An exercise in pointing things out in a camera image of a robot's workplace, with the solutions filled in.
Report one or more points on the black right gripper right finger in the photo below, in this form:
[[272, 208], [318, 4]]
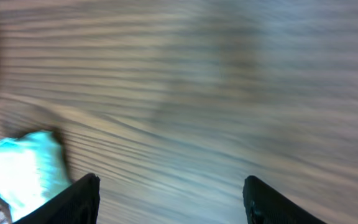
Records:
[[265, 205]]

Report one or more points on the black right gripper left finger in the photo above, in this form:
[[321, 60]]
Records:
[[78, 204]]

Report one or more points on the teal snack packet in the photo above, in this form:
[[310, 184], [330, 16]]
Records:
[[32, 172]]

